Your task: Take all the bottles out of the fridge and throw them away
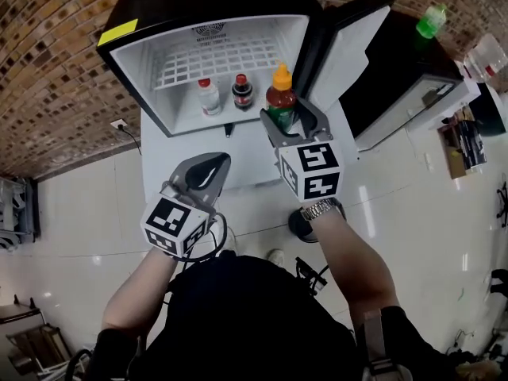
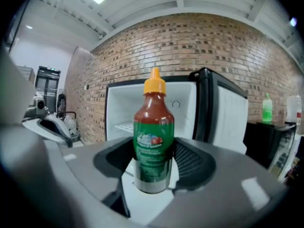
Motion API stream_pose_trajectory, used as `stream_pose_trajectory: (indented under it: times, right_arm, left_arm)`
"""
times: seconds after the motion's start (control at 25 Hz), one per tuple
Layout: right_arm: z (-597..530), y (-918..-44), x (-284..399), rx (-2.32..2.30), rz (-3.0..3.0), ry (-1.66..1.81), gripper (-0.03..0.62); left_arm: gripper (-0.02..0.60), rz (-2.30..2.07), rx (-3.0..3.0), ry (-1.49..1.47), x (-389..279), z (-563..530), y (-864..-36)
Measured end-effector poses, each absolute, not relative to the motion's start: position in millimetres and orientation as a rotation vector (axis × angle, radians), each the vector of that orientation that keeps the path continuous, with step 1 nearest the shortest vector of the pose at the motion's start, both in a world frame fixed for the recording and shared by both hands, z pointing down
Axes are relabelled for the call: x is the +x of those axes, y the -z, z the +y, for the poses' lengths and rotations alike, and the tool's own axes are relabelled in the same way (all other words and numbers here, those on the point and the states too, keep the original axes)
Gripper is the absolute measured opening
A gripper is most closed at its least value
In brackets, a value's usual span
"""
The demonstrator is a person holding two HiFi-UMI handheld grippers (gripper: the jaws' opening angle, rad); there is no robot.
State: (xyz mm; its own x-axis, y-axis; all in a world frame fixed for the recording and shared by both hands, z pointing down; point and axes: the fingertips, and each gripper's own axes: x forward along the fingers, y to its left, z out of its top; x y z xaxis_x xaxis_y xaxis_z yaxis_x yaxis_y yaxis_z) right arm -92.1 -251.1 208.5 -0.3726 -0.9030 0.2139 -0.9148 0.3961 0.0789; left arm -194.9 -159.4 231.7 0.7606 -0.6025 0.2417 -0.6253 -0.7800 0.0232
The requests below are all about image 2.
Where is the green bottle red cap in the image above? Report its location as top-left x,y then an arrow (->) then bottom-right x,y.
133,67 -> 175,194

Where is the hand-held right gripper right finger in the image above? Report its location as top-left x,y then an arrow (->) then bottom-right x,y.
147,138 -> 288,228

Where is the black double door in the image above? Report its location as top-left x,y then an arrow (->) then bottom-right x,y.
35,65 -> 61,114

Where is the green plastic bottle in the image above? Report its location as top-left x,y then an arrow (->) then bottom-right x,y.
262,93 -> 274,124

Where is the clear plastic container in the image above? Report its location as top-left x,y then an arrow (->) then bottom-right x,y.
286,95 -> 304,123

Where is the white wire fridge shelf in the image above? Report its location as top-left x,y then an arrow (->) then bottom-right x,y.
114,122 -> 135,134

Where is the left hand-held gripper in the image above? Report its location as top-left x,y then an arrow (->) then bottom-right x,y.
22,96 -> 73,148

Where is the grey rack with white parts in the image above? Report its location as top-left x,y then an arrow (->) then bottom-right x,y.
56,112 -> 80,142

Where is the black mini fridge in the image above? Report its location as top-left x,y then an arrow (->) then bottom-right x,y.
104,67 -> 200,147

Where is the black glass-door cooler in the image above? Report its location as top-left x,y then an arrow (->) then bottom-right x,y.
244,121 -> 297,182

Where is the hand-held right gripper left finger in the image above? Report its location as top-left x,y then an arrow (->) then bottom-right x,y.
47,138 -> 148,228

